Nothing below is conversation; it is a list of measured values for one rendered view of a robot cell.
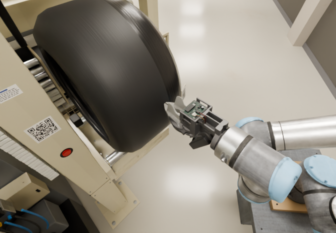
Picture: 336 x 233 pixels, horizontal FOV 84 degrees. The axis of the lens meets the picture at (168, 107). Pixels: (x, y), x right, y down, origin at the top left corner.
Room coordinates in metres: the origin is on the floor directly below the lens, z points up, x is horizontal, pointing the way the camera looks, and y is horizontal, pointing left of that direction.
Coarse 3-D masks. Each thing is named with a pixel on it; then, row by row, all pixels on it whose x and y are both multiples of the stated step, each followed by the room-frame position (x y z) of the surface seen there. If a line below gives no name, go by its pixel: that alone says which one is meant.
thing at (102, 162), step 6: (66, 114) 0.55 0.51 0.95; (72, 126) 0.48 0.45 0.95; (78, 132) 0.44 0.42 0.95; (84, 138) 0.41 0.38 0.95; (90, 144) 0.38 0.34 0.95; (90, 150) 0.35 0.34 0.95; (96, 150) 0.35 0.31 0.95; (96, 156) 0.33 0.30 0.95; (102, 162) 0.30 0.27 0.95; (102, 168) 0.28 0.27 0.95; (108, 168) 0.27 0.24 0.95; (108, 174) 0.26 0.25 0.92; (114, 174) 0.27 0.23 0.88
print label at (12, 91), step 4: (4, 88) 0.29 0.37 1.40; (8, 88) 0.30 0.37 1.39; (12, 88) 0.30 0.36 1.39; (16, 88) 0.31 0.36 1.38; (0, 92) 0.29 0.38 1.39; (4, 92) 0.29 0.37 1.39; (8, 92) 0.30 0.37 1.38; (12, 92) 0.30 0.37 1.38; (16, 92) 0.30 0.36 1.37; (20, 92) 0.31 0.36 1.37; (0, 96) 0.28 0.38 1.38; (4, 96) 0.29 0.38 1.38; (8, 96) 0.29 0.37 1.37; (12, 96) 0.30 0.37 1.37; (0, 100) 0.28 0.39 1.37; (4, 100) 0.28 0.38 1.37
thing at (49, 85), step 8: (24, 48) 0.75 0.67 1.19; (24, 56) 0.74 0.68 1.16; (32, 56) 0.76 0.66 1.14; (32, 64) 0.65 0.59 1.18; (40, 64) 0.70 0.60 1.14; (32, 72) 0.63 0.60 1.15; (40, 72) 0.65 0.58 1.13; (48, 72) 0.66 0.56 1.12; (40, 80) 0.73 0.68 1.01; (48, 80) 0.66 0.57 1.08; (48, 88) 0.65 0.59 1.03; (56, 96) 0.65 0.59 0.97; (64, 96) 0.66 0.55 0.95; (56, 104) 0.63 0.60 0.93
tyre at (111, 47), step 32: (96, 0) 0.58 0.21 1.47; (32, 32) 0.55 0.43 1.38; (64, 32) 0.43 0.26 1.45; (96, 32) 0.44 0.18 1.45; (128, 32) 0.47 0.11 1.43; (64, 64) 0.38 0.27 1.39; (96, 64) 0.37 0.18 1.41; (128, 64) 0.39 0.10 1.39; (160, 64) 0.43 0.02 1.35; (96, 96) 0.32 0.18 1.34; (128, 96) 0.33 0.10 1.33; (160, 96) 0.38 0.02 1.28; (96, 128) 0.45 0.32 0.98; (128, 128) 0.28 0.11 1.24; (160, 128) 0.35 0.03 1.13
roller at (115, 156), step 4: (112, 152) 0.36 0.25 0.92; (116, 152) 0.36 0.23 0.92; (120, 152) 0.36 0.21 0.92; (124, 152) 0.36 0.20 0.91; (108, 156) 0.34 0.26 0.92; (112, 156) 0.34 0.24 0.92; (116, 156) 0.34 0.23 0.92; (120, 156) 0.34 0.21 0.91; (108, 160) 0.32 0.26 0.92; (112, 160) 0.32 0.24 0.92; (116, 160) 0.33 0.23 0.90; (112, 164) 0.31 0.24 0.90
